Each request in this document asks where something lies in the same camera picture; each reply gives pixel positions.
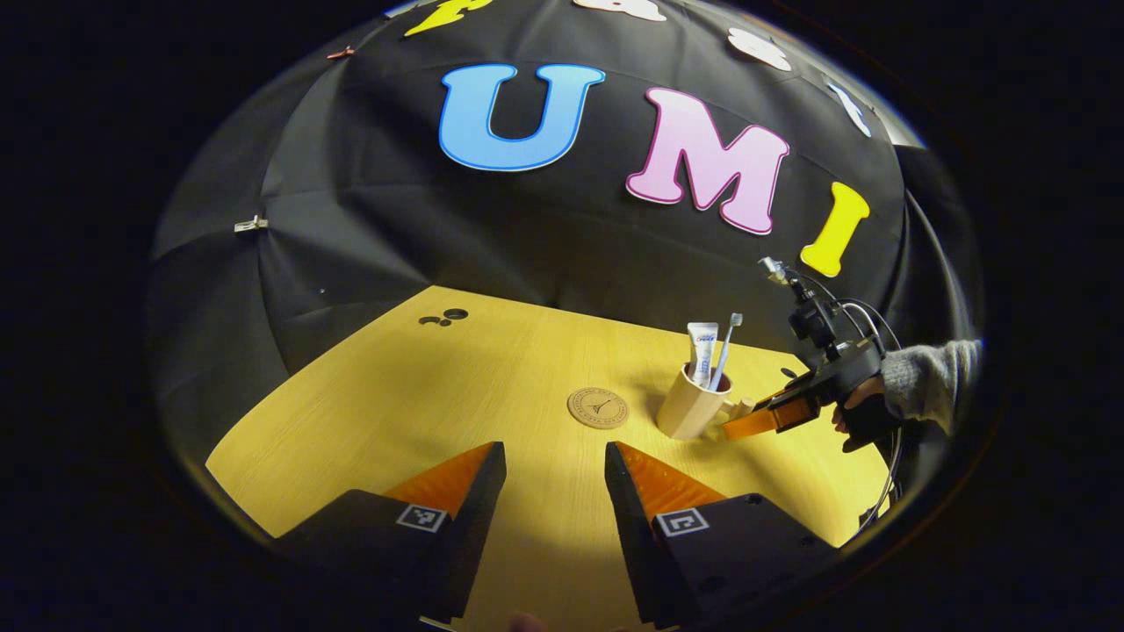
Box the white toothbrush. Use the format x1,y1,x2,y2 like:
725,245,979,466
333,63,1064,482
708,312,744,392

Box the beige cup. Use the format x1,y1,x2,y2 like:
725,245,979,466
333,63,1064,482
656,363,756,441

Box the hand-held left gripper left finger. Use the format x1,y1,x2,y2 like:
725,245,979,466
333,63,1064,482
272,441,508,626

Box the wooden desktop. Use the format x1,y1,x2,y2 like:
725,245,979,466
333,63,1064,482
205,285,892,632

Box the black backdrop cloth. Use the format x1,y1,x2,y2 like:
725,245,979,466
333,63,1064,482
148,0,984,457

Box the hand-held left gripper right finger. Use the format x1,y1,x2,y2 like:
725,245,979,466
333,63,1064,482
604,441,839,628

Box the round brown coaster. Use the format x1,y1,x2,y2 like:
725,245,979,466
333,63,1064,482
566,387,630,429

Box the white toothpaste tube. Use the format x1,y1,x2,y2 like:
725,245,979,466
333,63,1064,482
687,321,719,389

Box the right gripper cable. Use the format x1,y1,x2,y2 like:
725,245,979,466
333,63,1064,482
839,298,907,532

